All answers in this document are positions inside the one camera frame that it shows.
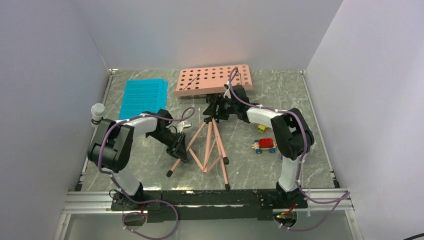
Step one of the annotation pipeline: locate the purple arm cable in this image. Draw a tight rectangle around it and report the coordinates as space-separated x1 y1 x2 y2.
97 106 196 240
227 67 351 232

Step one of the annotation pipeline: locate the orange yellow toy block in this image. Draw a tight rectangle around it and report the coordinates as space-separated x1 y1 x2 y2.
256 124 270 133

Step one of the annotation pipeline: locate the blue sheet music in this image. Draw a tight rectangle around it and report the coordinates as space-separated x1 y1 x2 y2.
119 78 168 120

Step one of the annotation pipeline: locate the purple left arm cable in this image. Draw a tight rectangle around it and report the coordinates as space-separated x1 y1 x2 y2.
97 106 196 240

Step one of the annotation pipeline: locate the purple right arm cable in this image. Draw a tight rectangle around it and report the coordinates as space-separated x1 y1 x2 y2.
227 67 351 232

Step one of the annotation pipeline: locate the red wooden toy car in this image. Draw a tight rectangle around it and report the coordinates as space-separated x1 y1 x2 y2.
251 138 277 154

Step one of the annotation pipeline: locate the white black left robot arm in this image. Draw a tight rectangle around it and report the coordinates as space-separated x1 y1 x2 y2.
87 109 188 210

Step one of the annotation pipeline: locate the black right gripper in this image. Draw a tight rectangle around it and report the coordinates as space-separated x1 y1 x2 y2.
202 93 238 121

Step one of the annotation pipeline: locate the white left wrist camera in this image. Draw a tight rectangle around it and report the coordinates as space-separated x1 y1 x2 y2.
176 120 192 133

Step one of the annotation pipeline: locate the grey microphone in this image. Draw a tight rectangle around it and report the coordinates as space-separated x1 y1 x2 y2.
90 103 106 128

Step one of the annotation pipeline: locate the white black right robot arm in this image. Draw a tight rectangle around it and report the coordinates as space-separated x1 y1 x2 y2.
203 85 315 208

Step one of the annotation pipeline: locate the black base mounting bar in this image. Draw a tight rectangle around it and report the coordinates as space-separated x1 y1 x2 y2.
108 189 308 223

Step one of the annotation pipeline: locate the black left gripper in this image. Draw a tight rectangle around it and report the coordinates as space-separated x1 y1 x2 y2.
147 128 189 164

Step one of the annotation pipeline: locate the pink music stand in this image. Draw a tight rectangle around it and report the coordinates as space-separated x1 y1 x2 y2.
186 66 249 191

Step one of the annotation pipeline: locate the aluminium frame rail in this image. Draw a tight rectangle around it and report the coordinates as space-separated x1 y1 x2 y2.
60 188 363 240

